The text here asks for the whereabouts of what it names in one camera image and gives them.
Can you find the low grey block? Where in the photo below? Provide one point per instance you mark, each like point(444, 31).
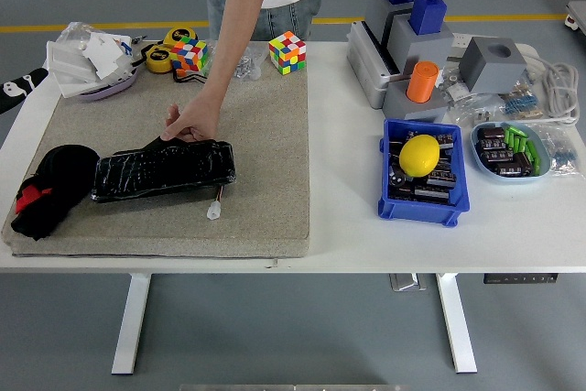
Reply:
point(398, 105)

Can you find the grey block with round hole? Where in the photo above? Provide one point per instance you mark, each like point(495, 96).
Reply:
point(485, 70)

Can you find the black rag with red tag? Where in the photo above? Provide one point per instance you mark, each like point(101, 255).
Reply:
point(59, 171)

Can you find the white folded card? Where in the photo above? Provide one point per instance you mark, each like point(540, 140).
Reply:
point(107, 54)

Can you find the light blue dish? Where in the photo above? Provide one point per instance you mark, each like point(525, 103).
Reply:
point(480, 166)

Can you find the grey junction box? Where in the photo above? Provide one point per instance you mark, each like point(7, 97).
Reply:
point(361, 66)

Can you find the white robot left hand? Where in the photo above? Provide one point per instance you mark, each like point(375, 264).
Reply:
point(18, 89)

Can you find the yellow lemon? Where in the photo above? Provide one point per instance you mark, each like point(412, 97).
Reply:
point(419, 155)

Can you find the white table leg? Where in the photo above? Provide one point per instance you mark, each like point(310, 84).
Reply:
point(455, 322)
point(130, 322)

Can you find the person's hand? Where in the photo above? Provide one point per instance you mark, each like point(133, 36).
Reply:
point(197, 121)

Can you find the metal bracket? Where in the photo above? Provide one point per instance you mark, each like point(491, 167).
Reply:
point(407, 282)

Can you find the purple tray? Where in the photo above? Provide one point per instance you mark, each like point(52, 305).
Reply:
point(110, 89)

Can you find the person's forearm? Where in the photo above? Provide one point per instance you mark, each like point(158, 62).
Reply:
point(238, 20)

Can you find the clear plastic bag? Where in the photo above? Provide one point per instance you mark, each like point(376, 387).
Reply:
point(75, 31)

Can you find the clear bag with white plug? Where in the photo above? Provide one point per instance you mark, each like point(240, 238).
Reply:
point(471, 109)

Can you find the white flat box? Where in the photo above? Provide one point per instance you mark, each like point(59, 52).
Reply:
point(66, 59)

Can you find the small clear parts bag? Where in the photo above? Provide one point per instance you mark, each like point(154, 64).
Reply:
point(454, 86)

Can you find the blue plastic bin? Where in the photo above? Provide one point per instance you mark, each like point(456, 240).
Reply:
point(421, 214)

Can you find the green battery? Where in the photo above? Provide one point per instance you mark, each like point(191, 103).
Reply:
point(532, 151)
point(509, 141)
point(517, 129)
point(520, 144)
point(538, 166)

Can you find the colourful puzzle cube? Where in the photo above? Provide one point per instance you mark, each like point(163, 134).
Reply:
point(190, 54)
point(287, 52)

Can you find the grey-brown mat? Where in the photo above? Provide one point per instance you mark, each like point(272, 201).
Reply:
point(265, 157)

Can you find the orange cylinder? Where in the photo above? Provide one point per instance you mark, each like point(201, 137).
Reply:
point(422, 82)

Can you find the clear bag of screws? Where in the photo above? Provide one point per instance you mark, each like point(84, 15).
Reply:
point(242, 66)

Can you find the yellow tape measure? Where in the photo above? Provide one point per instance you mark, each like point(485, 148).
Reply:
point(176, 36)
point(158, 59)

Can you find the black desk control panel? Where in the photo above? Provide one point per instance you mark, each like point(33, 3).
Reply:
point(522, 278)

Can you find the bag of blue resistors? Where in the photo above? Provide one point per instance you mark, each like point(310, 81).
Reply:
point(565, 157)
point(522, 105)

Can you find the tall grey block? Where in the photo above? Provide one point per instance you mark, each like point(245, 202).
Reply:
point(375, 11)

